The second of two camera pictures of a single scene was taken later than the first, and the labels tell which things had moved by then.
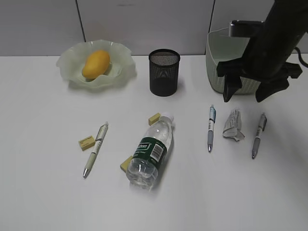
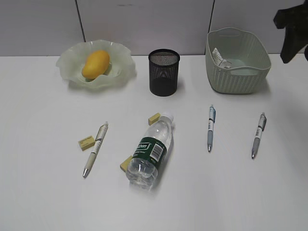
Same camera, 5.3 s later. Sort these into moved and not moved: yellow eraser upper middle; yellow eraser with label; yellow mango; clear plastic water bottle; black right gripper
Moved: black right gripper
Not moved: yellow mango; yellow eraser with label; clear plastic water bottle; yellow eraser upper middle
